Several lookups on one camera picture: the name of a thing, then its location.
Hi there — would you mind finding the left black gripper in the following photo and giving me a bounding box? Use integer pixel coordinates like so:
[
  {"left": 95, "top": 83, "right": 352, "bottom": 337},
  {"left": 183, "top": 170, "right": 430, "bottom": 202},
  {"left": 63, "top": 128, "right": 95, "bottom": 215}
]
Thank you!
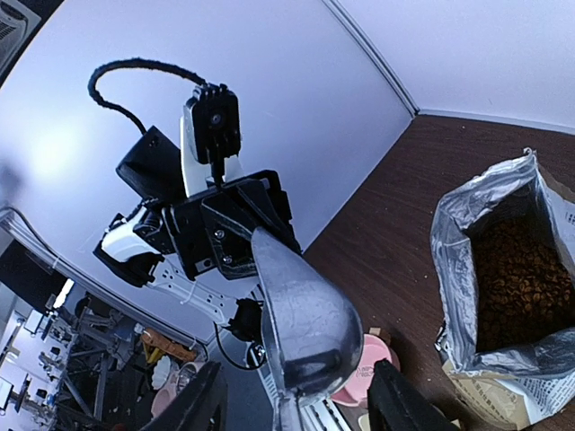
[{"left": 164, "top": 170, "right": 300, "bottom": 280}]

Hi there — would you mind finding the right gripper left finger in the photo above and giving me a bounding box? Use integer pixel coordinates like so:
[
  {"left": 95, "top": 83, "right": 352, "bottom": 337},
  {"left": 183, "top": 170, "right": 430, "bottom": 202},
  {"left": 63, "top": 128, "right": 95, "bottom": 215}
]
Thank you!
[{"left": 142, "top": 361, "right": 228, "bottom": 431}]

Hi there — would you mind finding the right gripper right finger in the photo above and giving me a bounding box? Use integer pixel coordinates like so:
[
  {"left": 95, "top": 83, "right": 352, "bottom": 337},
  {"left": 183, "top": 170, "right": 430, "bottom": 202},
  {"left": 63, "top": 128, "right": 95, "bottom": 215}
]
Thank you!
[{"left": 367, "top": 360, "right": 459, "bottom": 431}]

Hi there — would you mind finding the metal food scoop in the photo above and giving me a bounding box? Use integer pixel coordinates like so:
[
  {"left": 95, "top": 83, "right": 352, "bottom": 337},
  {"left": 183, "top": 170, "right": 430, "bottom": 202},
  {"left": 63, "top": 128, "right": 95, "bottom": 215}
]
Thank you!
[{"left": 251, "top": 228, "right": 364, "bottom": 430}]

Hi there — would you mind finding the brown dog food bag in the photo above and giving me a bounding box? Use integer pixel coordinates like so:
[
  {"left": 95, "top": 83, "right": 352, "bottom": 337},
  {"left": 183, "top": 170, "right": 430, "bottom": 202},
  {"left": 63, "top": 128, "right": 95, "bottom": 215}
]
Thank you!
[{"left": 430, "top": 150, "right": 574, "bottom": 430}]

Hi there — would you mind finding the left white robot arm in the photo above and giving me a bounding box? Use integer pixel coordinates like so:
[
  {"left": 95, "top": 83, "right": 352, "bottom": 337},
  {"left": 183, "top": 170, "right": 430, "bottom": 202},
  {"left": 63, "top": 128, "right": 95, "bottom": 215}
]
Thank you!
[{"left": 93, "top": 127, "right": 302, "bottom": 371}]

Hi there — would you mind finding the pink pet bowl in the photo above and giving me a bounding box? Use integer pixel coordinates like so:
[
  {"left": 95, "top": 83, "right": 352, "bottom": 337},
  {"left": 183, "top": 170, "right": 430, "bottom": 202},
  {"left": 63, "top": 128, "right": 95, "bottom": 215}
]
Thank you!
[{"left": 331, "top": 333, "right": 401, "bottom": 409}]

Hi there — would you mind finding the brown kibble in bag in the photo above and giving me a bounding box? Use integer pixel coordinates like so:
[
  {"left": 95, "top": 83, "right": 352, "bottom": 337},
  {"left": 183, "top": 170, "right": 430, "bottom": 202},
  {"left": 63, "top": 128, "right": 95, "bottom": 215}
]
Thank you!
[{"left": 467, "top": 200, "right": 574, "bottom": 353}]

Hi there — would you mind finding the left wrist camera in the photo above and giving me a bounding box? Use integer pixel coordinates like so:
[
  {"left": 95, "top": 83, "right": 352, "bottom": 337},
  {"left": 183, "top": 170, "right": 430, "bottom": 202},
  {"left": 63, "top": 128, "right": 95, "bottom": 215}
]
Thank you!
[{"left": 180, "top": 83, "right": 243, "bottom": 197}]

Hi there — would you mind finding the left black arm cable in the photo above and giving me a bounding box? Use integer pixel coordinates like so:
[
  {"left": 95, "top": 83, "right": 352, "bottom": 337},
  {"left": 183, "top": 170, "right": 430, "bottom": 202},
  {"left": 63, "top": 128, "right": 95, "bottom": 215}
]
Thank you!
[{"left": 87, "top": 57, "right": 208, "bottom": 136}]

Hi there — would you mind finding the left aluminium frame post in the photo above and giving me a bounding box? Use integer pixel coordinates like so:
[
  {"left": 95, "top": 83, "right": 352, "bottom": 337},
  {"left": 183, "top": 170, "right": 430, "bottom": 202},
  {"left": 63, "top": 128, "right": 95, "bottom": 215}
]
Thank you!
[{"left": 322, "top": 0, "right": 420, "bottom": 119}]

